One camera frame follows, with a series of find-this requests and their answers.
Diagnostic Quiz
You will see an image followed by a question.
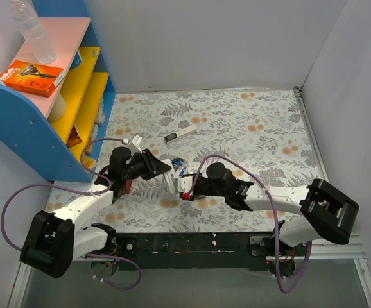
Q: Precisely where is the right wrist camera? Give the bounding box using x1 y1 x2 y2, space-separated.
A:
177 174 196 201

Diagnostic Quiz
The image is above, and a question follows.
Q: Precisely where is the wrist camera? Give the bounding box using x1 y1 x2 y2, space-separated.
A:
177 174 196 201
128 135 142 154

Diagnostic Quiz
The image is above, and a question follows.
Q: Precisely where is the floral table mat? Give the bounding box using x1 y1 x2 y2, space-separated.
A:
40 90 338 234

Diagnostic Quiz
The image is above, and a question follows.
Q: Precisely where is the blue battery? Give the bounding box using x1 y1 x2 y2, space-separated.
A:
179 167 187 177

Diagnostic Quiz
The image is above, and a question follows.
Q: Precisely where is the orange razor box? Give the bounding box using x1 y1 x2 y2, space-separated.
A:
0 60 65 98

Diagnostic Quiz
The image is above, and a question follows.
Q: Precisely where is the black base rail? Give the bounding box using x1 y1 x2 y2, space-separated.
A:
111 232 275 271

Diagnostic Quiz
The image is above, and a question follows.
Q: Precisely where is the purple cable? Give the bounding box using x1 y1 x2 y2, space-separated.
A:
1 137 141 291
182 154 313 294

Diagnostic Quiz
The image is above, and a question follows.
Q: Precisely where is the pile of batteries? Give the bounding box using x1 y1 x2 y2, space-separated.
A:
171 158 184 171

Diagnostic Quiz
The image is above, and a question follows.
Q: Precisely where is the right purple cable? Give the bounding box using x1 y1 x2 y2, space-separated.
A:
182 154 313 294

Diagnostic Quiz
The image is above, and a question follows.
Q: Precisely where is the white remote control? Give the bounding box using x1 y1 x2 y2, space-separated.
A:
163 168 188 194

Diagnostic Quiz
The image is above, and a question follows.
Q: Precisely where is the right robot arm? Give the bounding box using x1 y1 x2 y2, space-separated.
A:
177 162 359 255

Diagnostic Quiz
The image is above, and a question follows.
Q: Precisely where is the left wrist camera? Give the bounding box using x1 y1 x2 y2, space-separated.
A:
128 135 142 154

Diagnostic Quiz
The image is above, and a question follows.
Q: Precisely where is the blue yellow shelf unit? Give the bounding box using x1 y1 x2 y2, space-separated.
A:
0 1 116 182

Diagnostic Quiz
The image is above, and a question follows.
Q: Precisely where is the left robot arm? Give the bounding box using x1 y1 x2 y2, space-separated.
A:
20 147 174 278

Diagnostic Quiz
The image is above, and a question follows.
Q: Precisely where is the clear plastic bottle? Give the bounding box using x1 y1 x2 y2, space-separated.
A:
9 1 57 64

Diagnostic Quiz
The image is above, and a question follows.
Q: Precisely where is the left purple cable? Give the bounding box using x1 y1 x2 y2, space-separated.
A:
1 137 141 291

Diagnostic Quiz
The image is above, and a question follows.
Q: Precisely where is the red box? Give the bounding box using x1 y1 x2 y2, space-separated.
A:
123 180 132 194

